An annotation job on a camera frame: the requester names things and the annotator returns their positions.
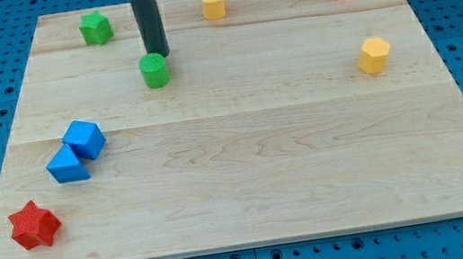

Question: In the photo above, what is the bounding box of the red star block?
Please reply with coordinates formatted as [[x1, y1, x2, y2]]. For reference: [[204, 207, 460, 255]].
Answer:
[[8, 201, 62, 250]]

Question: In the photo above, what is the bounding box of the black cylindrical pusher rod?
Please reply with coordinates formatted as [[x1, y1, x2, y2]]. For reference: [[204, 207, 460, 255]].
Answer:
[[129, 0, 170, 58]]

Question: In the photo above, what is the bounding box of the green star block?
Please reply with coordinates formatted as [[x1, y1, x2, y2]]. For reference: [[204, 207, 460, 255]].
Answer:
[[79, 10, 114, 45]]

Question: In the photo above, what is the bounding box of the yellow hexagon block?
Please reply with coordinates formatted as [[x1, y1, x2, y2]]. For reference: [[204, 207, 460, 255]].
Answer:
[[357, 37, 391, 75]]

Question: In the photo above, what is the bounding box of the green cylinder block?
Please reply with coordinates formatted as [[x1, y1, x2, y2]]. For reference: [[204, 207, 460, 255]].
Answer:
[[138, 53, 171, 89]]

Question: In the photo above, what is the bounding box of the blue triangle block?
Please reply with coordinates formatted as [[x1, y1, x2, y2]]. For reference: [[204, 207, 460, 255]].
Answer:
[[46, 144, 90, 183]]

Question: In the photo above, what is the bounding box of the yellow heart block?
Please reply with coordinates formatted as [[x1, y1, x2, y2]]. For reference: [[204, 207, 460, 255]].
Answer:
[[201, 0, 226, 21]]

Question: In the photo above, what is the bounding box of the blue cube block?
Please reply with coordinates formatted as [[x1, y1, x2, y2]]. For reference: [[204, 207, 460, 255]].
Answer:
[[62, 121, 106, 160]]

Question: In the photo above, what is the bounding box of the wooden board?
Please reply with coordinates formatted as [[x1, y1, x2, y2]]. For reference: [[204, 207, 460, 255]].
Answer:
[[0, 0, 463, 259]]

